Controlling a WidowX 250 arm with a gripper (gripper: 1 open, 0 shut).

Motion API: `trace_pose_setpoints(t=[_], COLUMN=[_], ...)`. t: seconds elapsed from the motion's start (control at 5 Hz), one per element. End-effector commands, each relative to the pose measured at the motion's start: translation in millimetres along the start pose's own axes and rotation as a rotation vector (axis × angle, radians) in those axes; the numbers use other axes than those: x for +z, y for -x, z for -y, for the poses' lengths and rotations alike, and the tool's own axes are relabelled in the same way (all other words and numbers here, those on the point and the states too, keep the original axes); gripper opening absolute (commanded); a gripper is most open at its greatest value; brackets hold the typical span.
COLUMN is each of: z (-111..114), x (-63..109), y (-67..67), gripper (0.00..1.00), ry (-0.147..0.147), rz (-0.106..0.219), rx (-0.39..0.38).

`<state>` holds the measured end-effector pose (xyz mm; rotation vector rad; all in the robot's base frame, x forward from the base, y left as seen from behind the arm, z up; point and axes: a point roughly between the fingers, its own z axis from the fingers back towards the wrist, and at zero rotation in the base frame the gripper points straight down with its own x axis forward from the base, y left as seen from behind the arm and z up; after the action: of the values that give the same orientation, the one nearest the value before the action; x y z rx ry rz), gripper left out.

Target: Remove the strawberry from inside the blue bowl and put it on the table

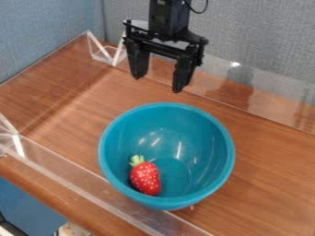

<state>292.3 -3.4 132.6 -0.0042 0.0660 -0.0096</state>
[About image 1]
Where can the clear acrylic barrier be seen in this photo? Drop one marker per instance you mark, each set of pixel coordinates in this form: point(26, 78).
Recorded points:
point(269, 95)
point(78, 193)

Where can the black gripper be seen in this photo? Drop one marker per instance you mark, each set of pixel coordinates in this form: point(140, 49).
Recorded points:
point(184, 47)

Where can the red toy strawberry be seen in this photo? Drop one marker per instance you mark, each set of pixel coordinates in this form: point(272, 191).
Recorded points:
point(144, 176)

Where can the clear acrylic front barrier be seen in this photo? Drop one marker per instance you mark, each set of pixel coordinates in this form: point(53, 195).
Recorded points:
point(78, 193)

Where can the clear acrylic back barrier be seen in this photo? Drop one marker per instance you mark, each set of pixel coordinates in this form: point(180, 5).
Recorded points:
point(269, 95)

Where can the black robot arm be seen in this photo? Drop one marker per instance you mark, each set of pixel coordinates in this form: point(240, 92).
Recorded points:
point(169, 16)

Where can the blue plastic bowl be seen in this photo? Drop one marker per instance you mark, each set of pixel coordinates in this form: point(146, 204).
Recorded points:
point(180, 139)

